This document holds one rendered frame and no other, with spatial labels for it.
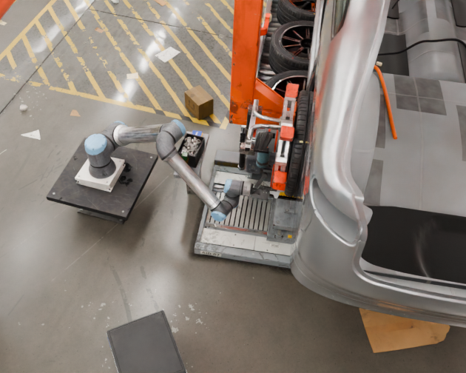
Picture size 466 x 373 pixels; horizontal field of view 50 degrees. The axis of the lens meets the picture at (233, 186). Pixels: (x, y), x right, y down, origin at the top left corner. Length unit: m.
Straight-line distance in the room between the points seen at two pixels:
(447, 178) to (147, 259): 2.03
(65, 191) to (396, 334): 2.44
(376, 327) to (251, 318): 0.82
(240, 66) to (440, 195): 1.46
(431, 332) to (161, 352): 1.77
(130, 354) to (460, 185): 2.07
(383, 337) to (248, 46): 2.05
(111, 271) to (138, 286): 0.23
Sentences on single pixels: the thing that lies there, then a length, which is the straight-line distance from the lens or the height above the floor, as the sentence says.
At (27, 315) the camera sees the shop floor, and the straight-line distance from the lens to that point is 3.62.
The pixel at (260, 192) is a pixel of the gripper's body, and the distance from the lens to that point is 3.15.
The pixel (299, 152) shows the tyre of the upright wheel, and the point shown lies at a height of 1.05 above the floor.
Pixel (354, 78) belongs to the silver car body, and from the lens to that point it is 2.26.
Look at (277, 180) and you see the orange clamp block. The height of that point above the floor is 0.88.
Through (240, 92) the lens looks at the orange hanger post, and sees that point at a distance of 3.50.
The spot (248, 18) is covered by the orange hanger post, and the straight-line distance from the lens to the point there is 3.15.
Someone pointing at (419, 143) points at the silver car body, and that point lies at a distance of 3.11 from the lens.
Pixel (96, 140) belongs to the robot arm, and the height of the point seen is 0.63.
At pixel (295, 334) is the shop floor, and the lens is 3.41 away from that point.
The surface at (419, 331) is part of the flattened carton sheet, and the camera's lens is 3.62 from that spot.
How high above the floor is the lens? 3.12
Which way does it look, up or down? 51 degrees down
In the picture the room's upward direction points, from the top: 4 degrees clockwise
